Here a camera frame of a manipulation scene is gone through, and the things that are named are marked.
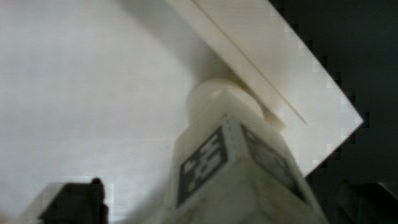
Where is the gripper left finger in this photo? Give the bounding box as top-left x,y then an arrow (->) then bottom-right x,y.
16,178 -> 108,224

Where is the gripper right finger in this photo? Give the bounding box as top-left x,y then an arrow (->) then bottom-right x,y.
334,182 -> 398,224

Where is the white square tabletop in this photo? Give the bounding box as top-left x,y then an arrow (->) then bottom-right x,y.
0,0 -> 362,224

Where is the white leg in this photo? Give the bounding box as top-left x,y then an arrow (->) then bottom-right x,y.
156,79 -> 328,224

